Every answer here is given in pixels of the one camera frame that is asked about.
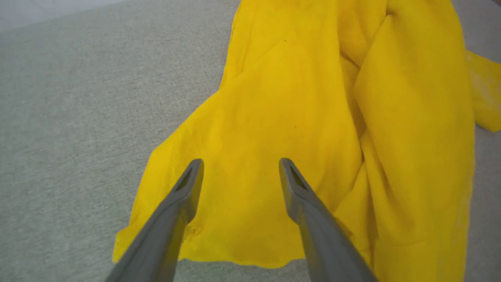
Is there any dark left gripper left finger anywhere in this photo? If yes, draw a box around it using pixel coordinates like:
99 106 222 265
104 158 205 282

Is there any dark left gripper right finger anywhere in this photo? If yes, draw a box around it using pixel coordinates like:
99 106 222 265
278 157 379 282

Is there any grey fabric sofa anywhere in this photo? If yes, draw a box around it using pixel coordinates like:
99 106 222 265
0 0 501 282

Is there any yellow tiger print shirt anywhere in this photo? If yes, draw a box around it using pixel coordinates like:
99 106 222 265
112 0 501 282

